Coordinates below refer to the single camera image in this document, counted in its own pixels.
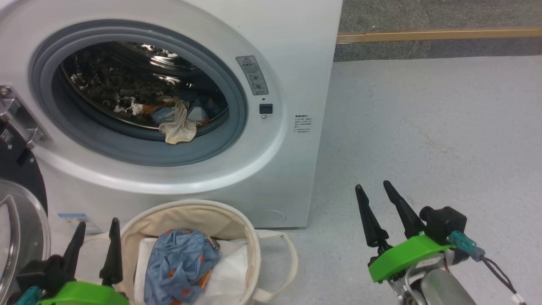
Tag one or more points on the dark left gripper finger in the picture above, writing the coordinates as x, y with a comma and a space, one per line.
76, 250
113, 254

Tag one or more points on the cream canvas laundry basket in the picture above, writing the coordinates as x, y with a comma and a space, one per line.
254, 254

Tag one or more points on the teal camera connector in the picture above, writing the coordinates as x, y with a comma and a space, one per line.
465, 245
27, 296

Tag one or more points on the teal right camera connector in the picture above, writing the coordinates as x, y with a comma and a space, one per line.
465, 245

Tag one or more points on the blue orange-print garment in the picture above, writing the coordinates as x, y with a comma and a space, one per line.
178, 267

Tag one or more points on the grey rubber door gasket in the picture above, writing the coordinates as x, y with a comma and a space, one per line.
139, 148

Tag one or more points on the small printed text sticker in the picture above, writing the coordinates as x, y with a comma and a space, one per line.
303, 123

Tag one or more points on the grey warning label sticker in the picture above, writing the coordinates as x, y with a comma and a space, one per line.
252, 75

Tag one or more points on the white front-load washing machine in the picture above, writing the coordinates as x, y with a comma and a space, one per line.
288, 178

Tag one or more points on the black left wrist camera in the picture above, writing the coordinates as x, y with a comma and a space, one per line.
42, 273

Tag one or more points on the black glass washing machine door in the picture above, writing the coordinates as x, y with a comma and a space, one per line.
21, 169

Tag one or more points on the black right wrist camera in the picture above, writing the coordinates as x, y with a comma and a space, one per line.
444, 222

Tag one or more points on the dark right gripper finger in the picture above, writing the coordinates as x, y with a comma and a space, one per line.
372, 224
406, 216

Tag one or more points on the stainless steel washer drum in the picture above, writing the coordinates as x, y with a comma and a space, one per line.
110, 72

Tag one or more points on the white cloth basket liner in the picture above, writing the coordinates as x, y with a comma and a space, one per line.
228, 271

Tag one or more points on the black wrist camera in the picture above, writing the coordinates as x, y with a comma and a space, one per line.
42, 273
444, 222

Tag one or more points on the blue energy label sticker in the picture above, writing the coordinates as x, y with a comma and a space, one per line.
76, 222

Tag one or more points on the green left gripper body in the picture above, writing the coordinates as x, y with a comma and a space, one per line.
84, 294

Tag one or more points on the teal left camera connector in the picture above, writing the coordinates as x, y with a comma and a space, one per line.
27, 296

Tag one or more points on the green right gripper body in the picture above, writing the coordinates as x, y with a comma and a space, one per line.
406, 256

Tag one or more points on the black door latch socket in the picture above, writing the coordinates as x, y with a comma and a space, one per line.
266, 109

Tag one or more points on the silver door hinge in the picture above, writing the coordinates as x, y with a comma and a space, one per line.
17, 114

